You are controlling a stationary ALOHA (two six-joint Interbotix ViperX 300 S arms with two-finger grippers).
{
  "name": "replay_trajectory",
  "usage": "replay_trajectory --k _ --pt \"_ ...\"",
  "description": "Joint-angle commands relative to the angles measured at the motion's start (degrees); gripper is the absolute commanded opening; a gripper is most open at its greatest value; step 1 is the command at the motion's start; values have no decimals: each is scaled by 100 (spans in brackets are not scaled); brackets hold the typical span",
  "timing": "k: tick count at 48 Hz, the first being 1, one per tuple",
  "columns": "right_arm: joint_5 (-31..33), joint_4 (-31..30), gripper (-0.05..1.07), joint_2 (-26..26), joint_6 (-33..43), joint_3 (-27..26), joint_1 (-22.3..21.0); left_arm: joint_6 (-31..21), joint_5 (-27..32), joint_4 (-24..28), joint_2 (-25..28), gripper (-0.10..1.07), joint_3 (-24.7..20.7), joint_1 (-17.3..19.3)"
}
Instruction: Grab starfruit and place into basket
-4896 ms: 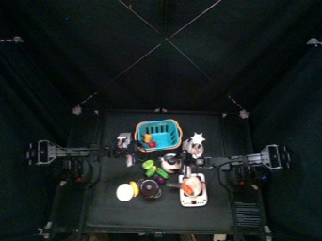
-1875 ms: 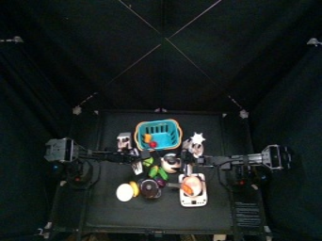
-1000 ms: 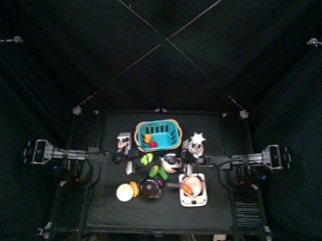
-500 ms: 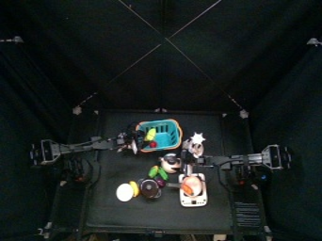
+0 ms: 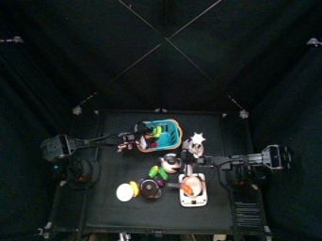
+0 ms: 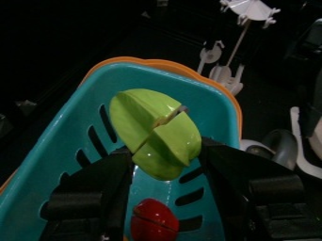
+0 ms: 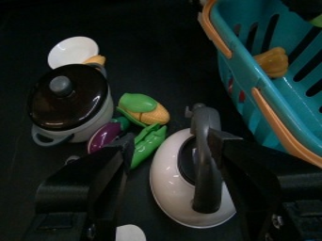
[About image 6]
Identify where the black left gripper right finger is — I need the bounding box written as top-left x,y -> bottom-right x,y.
196,136 -> 322,241

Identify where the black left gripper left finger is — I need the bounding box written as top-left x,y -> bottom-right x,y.
37,145 -> 136,241

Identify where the green toy starfruit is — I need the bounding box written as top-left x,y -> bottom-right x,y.
108,88 -> 204,182

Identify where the teal basket with orange rim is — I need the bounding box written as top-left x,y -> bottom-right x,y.
0,56 -> 244,241

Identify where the silver toy kettle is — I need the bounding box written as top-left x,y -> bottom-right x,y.
240,128 -> 299,172

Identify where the red toy fruit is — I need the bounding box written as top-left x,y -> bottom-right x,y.
129,197 -> 182,241

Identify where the white toy stand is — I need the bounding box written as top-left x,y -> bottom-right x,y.
195,0 -> 282,97

